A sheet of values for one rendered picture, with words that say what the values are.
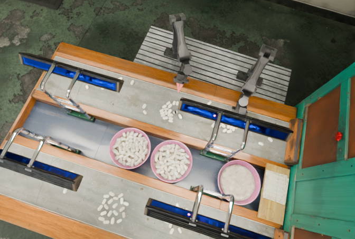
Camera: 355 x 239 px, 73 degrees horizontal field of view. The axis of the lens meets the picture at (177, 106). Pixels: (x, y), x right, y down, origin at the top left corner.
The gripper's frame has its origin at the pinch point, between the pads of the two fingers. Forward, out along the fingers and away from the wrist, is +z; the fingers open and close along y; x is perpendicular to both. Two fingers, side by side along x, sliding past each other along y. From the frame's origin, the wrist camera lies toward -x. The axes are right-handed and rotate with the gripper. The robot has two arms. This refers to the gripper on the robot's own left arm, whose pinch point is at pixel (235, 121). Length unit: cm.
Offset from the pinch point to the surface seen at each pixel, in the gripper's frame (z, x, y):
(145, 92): -2, 3, -66
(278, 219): 38, -35, 36
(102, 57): -16, 12, -106
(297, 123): -11.5, -2.6, 36.6
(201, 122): 6.5, -3.2, -22.3
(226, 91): -15.4, 12.6, -10.9
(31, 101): 22, -15, -141
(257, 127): -11.9, -32.3, 6.4
